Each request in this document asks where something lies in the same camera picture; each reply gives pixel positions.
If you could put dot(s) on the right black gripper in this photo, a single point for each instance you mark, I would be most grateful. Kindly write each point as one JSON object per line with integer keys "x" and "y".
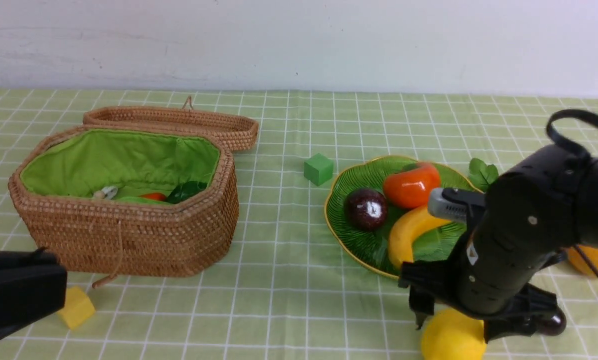
{"x": 497, "y": 294}

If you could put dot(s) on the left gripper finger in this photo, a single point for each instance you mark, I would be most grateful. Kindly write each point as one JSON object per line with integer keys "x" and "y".
{"x": 21, "y": 259}
{"x": 30, "y": 294}

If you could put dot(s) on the yellow lemon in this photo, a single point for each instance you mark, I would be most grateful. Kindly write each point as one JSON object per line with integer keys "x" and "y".
{"x": 451, "y": 335}

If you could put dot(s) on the yellow banana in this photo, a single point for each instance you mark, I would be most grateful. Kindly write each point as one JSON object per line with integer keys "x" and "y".
{"x": 406, "y": 230}

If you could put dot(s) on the orange persimmon with green calyx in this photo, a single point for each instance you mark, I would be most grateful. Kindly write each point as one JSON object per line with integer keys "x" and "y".
{"x": 411, "y": 187}

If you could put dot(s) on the dark purple mangosteen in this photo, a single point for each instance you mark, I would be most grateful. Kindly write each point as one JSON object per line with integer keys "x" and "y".
{"x": 366, "y": 209}

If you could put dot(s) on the red chili pepper green stem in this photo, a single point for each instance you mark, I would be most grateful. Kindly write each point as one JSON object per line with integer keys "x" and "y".
{"x": 181, "y": 192}

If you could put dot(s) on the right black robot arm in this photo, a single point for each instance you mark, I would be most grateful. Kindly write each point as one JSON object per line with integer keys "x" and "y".
{"x": 522, "y": 224}

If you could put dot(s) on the green leaf-shaped glass plate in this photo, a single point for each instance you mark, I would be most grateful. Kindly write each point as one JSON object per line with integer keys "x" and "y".
{"x": 370, "y": 249}

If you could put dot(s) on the yellow foam block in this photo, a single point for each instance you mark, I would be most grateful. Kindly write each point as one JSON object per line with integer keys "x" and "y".
{"x": 77, "y": 309}

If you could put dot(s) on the white radish with leaves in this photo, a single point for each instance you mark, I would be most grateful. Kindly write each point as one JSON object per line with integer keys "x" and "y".
{"x": 482, "y": 175}

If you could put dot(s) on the purple eggplant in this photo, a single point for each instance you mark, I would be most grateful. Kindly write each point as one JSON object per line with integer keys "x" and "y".
{"x": 551, "y": 325}

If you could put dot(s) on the green foam cube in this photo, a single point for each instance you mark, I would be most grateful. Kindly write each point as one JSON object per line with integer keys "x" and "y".
{"x": 318, "y": 169}

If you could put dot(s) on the green fabric basket liner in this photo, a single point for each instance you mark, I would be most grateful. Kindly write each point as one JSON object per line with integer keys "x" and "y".
{"x": 131, "y": 162}

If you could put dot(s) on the orange yellow mango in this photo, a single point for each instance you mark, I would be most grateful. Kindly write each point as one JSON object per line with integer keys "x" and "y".
{"x": 579, "y": 264}

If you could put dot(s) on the woven rattan basket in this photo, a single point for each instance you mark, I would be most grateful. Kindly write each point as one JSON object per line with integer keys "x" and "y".
{"x": 112, "y": 238}

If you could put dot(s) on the woven rattan basket lid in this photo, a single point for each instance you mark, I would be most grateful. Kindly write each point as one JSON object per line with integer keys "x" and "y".
{"x": 232, "y": 132}

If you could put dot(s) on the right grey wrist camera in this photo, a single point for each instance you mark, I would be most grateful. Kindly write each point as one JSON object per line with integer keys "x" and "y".
{"x": 456, "y": 205}

